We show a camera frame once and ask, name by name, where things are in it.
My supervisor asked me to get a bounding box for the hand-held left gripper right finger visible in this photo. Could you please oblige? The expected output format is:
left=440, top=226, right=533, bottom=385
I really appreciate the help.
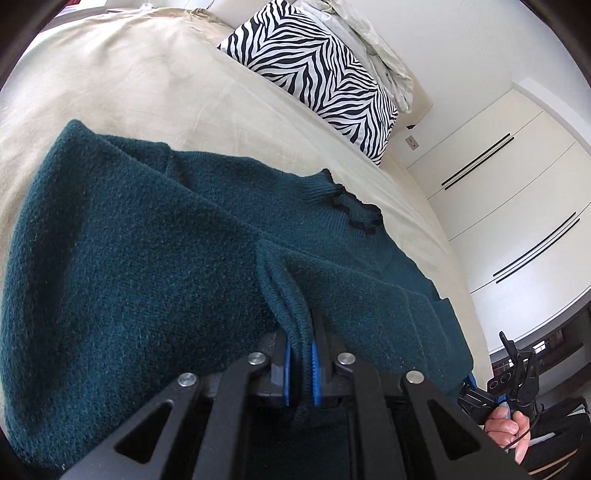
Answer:
left=308, top=309, right=532, bottom=480

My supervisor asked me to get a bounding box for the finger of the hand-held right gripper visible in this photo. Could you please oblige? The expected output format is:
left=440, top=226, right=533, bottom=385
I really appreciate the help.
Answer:
left=458, top=375, right=495, bottom=423

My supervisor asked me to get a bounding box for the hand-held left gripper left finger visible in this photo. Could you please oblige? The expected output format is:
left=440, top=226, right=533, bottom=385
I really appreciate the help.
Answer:
left=60, top=330, right=296, bottom=480

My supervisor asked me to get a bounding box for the dark teal knitted sweater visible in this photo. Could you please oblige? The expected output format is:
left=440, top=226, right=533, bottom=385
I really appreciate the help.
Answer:
left=0, top=119, right=476, bottom=480

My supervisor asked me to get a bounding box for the person's right hand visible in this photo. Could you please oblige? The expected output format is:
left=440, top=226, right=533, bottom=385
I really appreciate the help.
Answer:
left=486, top=408, right=533, bottom=464

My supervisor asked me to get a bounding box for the dark low cabinet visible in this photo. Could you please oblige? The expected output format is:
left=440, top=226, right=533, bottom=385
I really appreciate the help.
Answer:
left=489, top=307, right=591, bottom=398

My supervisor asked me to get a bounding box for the person's dark clothing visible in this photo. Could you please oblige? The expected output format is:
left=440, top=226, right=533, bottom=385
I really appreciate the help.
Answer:
left=522, top=397, right=591, bottom=480

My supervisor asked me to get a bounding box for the white wardrobe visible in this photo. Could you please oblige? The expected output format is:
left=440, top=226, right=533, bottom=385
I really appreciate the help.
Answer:
left=406, top=78, right=591, bottom=356

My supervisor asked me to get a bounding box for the zebra print pillow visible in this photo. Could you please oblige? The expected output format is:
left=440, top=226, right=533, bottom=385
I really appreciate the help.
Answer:
left=217, top=0, right=399, bottom=166

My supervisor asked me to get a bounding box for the bed with beige sheet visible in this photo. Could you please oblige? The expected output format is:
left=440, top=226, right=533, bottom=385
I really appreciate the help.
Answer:
left=0, top=7, right=492, bottom=379

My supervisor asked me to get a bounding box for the folded white duvet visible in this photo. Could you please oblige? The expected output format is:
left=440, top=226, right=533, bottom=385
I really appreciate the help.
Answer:
left=305, top=0, right=414, bottom=112

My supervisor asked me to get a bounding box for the thin black cable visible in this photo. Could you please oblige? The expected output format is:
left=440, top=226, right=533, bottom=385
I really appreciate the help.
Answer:
left=503, top=401, right=542, bottom=450

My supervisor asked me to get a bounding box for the black wardrobe handle strip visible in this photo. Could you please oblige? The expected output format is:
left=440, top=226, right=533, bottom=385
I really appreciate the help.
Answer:
left=496, top=217, right=581, bottom=282
left=441, top=133, right=512, bottom=186
left=492, top=212, right=576, bottom=278
left=444, top=137, right=516, bottom=190

